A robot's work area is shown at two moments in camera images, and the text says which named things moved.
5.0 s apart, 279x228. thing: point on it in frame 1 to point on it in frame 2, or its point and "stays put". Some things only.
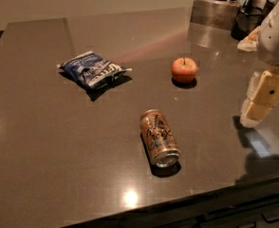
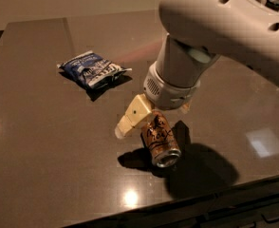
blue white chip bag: [93, 69] stays put
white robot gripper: [276, 38] to [168, 93]
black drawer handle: [276, 218] stays put
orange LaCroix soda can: [161, 146] stays put
